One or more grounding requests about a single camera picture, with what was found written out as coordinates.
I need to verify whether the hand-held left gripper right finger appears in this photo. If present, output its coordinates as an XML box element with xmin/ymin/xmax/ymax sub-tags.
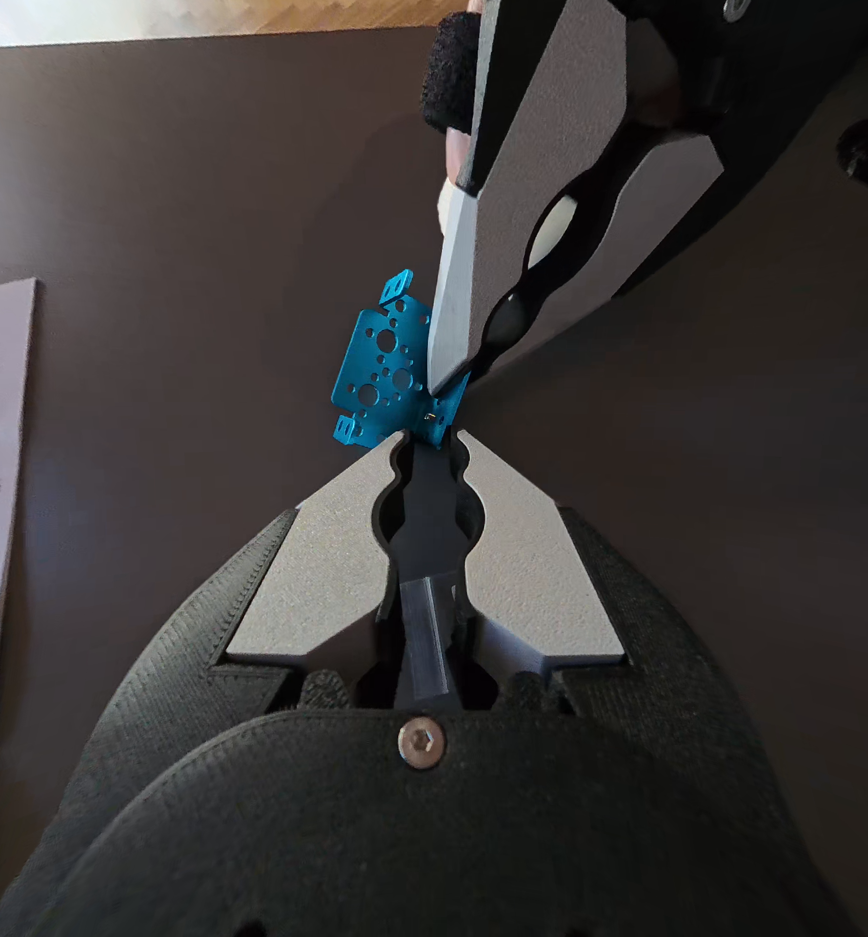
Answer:
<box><xmin>453</xmin><ymin>428</ymin><xmax>629</xmax><ymax>669</ymax></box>

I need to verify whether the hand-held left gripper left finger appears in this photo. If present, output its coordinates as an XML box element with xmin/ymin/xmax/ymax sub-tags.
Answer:
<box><xmin>225</xmin><ymin>429</ymin><xmax>414</xmax><ymax>657</ymax></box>

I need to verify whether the blue metal bracket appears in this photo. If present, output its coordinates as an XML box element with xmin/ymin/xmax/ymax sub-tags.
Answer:
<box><xmin>331</xmin><ymin>269</ymin><xmax>471</xmax><ymax>449</ymax></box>

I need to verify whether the person's right hand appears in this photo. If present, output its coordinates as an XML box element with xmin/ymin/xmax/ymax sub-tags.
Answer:
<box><xmin>443</xmin><ymin>132</ymin><xmax>474</xmax><ymax>185</ymax></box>

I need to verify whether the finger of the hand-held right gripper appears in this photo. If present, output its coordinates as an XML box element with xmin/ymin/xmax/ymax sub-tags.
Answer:
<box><xmin>426</xmin><ymin>0</ymin><xmax>630</xmax><ymax>394</ymax></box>
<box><xmin>469</xmin><ymin>130</ymin><xmax>726</xmax><ymax>380</ymax></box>

